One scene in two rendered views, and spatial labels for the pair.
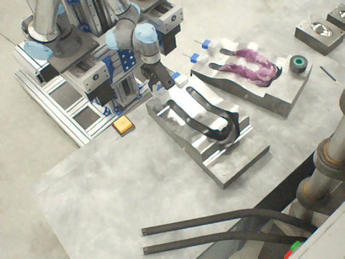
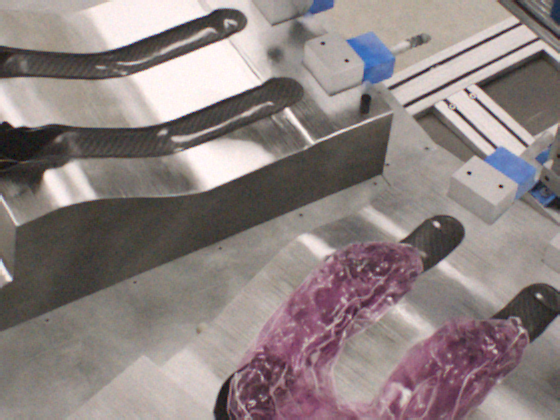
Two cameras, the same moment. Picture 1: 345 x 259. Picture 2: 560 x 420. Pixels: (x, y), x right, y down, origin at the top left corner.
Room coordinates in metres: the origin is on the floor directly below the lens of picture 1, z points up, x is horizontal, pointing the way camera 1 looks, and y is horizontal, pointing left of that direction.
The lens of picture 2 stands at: (0.90, -1.00, 1.79)
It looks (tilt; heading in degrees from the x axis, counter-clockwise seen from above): 48 degrees down; 83
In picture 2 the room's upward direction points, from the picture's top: 6 degrees clockwise
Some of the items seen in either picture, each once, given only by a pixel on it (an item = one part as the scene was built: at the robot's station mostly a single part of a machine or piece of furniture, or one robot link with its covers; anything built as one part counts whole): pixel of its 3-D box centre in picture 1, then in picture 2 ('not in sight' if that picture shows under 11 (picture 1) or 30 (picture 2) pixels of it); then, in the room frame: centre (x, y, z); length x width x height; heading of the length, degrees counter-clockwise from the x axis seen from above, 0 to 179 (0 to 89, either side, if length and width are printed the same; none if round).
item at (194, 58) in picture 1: (194, 58); (510, 171); (1.20, -0.17, 0.86); 0.13 x 0.05 x 0.05; 46
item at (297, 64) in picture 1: (298, 64); not in sight; (0.97, -0.60, 0.93); 0.08 x 0.08 x 0.04
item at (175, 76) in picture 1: (175, 76); (373, 57); (1.07, -0.06, 0.89); 0.13 x 0.05 x 0.05; 29
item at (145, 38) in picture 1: (146, 39); not in sight; (1.00, 0.03, 1.21); 0.09 x 0.08 x 0.11; 72
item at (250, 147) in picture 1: (205, 123); (90, 124); (0.81, -0.14, 0.87); 0.50 x 0.26 x 0.14; 29
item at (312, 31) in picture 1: (319, 34); not in sight; (1.21, -0.84, 0.84); 0.20 x 0.15 x 0.07; 29
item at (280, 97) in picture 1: (250, 69); (375, 388); (1.05, -0.41, 0.86); 0.50 x 0.26 x 0.11; 46
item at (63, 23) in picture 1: (52, 19); not in sight; (1.26, 0.40, 1.20); 0.13 x 0.12 x 0.14; 162
